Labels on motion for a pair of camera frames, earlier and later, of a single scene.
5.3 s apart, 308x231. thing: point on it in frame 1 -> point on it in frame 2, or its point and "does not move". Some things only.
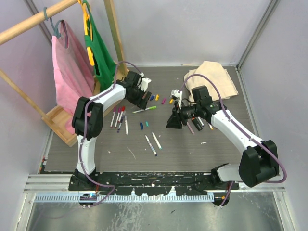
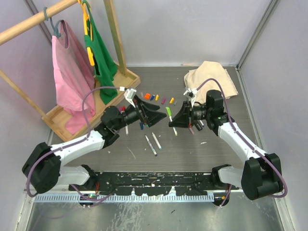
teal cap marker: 156,141 does not move
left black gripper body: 136,97 -> 134,114
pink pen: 190,128 does not move
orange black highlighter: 197,123 does not move
